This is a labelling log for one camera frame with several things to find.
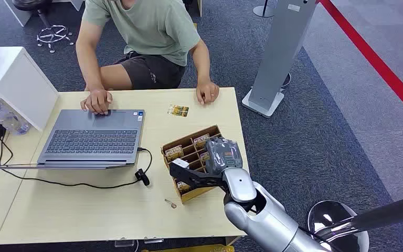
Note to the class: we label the white cabinet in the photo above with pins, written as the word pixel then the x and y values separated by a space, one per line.
pixel 17 80

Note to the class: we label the red barrier belt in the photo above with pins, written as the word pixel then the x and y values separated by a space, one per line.
pixel 378 62

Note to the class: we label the yellow-black card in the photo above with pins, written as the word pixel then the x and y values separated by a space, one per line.
pixel 205 156
pixel 174 152
pixel 178 110
pixel 201 140
pixel 183 188

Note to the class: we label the person's right hand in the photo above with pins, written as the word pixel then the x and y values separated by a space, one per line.
pixel 96 101

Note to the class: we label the cardboard card organizer box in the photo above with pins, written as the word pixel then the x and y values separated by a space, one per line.
pixel 187 153

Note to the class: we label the yellow object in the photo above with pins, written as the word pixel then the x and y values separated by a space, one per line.
pixel 191 248

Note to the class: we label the person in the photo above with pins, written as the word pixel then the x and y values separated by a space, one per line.
pixel 146 31

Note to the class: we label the black stool, chrome base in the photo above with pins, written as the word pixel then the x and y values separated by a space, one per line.
pixel 52 34

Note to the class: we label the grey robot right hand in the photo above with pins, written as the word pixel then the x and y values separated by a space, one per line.
pixel 223 155

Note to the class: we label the grey kiosk stand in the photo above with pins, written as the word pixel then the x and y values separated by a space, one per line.
pixel 278 52

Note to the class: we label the chrome stanchion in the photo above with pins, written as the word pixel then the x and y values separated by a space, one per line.
pixel 337 222

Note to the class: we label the clear plastic water bottle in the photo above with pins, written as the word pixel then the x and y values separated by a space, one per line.
pixel 3 116

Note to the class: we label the person's left forearm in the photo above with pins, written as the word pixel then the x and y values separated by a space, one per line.
pixel 202 64

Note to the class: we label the person's left hand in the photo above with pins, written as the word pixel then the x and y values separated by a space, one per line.
pixel 206 93

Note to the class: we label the person's right forearm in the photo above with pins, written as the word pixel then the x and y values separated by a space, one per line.
pixel 89 66

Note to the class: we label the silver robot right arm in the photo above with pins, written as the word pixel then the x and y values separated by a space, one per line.
pixel 267 222

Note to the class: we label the clear plastic clip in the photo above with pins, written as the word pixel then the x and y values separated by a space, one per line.
pixel 124 242
pixel 153 240

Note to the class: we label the grey laptop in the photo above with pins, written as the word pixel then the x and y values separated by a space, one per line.
pixel 90 139

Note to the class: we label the grey round stand base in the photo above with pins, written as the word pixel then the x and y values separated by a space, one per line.
pixel 264 10

